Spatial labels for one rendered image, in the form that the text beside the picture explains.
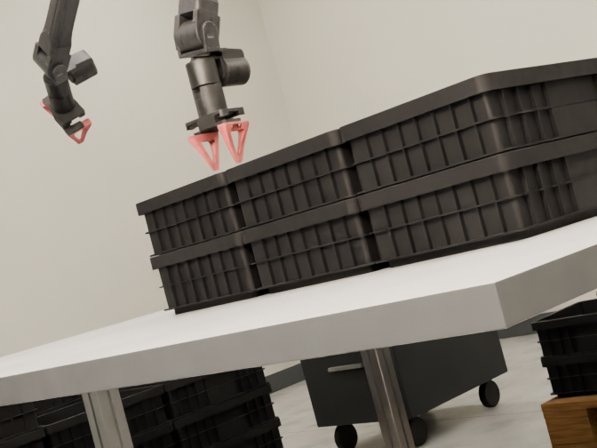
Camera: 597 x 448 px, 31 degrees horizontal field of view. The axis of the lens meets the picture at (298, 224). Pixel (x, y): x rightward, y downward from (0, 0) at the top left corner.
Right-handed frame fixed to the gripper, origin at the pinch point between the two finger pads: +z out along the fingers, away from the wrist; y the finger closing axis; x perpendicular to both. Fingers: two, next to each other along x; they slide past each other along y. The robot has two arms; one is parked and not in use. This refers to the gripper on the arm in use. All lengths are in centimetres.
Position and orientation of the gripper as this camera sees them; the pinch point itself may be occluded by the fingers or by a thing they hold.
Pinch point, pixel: (226, 162)
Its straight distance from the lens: 199.7
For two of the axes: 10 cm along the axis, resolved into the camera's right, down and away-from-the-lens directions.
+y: -7.2, 2.0, 6.6
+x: -6.4, 1.6, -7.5
